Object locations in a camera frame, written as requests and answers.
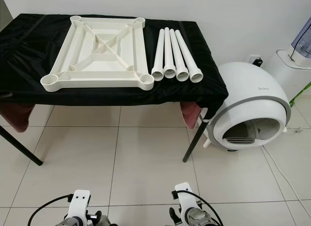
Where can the black metal table leg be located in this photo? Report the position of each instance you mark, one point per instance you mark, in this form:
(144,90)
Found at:
(195,141)
(22,146)

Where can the white plastic table top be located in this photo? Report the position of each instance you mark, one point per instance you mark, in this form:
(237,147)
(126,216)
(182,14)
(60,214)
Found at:
(68,58)

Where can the white dome litter box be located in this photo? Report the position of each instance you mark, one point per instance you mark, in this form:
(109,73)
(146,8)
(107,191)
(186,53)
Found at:
(252,87)

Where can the pink cloth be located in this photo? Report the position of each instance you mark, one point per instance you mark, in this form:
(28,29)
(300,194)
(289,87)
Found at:
(191,114)
(17,116)

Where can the white wall socket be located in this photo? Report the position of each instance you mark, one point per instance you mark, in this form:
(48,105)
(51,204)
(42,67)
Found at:
(251,57)

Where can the white plastic table leg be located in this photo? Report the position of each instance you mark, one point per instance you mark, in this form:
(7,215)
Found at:
(179,56)
(188,56)
(168,51)
(158,56)

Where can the black power plug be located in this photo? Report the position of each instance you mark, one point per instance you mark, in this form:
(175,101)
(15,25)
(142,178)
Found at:
(257,62)

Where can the green stick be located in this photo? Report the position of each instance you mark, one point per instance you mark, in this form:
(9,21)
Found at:
(300,95)

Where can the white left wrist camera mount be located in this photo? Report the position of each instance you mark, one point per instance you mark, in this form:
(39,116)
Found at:
(81,202)

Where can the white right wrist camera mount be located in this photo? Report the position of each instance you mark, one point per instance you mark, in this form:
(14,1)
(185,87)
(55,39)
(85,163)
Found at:
(185,199)

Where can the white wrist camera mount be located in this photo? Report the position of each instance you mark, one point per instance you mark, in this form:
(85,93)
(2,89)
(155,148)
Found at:
(185,199)
(81,202)

